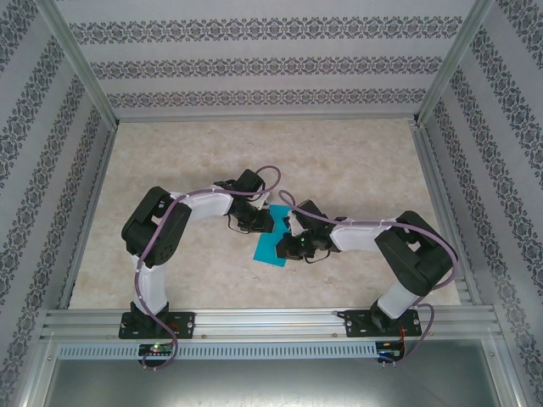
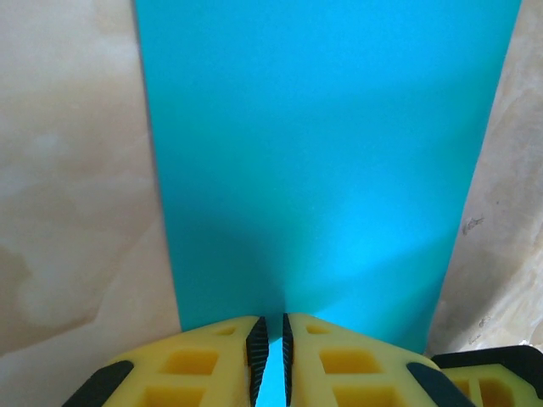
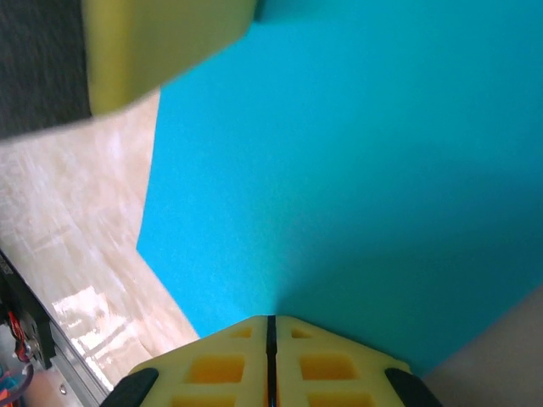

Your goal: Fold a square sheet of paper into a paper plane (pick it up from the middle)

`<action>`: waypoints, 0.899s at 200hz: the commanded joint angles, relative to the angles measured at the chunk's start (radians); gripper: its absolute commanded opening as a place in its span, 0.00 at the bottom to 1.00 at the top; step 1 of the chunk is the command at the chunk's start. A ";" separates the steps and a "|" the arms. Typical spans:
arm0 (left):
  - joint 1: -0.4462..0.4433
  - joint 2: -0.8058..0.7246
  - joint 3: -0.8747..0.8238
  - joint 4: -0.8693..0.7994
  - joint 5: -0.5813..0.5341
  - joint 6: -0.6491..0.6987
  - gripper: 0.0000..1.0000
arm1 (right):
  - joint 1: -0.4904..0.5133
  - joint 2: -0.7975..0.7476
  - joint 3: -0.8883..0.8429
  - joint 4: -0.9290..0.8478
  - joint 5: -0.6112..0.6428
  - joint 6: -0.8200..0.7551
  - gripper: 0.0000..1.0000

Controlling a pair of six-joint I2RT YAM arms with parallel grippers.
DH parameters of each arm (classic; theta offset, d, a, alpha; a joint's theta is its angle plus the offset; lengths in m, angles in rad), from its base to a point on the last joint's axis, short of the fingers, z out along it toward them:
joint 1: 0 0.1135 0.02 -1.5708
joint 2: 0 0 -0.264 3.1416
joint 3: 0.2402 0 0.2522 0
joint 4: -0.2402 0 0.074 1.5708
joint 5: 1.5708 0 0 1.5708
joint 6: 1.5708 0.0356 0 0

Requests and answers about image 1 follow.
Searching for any aluminium mounting rail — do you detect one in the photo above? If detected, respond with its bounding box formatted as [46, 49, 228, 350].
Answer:
[40, 308, 498, 342]

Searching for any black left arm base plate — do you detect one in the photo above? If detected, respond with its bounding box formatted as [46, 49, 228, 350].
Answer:
[118, 311, 197, 341]

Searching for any aluminium frame post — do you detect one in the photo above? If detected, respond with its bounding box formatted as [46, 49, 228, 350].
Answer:
[35, 0, 120, 129]
[412, 0, 496, 127]

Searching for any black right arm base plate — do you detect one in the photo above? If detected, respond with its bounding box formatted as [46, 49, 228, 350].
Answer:
[344, 308, 423, 339]

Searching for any grey sheet metal panel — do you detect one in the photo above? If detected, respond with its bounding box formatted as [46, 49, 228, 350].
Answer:
[25, 358, 523, 407]

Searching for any slotted grey cable duct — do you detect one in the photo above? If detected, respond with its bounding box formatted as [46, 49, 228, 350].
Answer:
[57, 342, 379, 360]

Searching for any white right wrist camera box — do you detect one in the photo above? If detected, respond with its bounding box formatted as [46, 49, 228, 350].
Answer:
[283, 209, 301, 237]

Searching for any aluminium side rail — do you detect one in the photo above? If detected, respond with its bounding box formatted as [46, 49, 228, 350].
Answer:
[56, 125, 120, 311]
[407, 120, 485, 307]

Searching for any small circuit board green light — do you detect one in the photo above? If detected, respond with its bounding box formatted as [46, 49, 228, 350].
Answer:
[138, 343, 176, 359]

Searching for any teal square paper sheet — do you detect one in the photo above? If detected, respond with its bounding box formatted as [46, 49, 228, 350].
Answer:
[253, 203, 294, 270]

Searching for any aluminium rear rail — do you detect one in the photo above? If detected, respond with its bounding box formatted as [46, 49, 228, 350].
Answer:
[114, 112, 421, 125]

